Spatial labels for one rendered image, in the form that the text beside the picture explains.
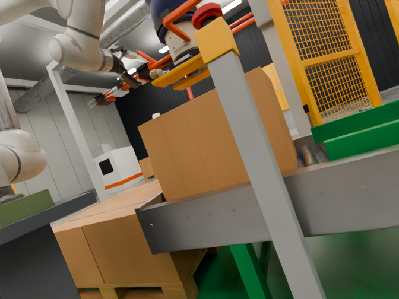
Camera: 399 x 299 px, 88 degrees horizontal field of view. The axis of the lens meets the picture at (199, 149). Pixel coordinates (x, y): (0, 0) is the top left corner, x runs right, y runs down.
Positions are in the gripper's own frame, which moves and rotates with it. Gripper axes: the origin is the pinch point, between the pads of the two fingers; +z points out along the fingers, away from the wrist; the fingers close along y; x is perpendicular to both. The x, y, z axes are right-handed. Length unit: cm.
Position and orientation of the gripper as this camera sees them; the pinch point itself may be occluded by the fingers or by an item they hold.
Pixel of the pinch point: (138, 70)
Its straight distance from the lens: 114.6
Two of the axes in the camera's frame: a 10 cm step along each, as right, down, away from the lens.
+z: 3.8, -1.9, 9.1
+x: 8.5, -3.1, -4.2
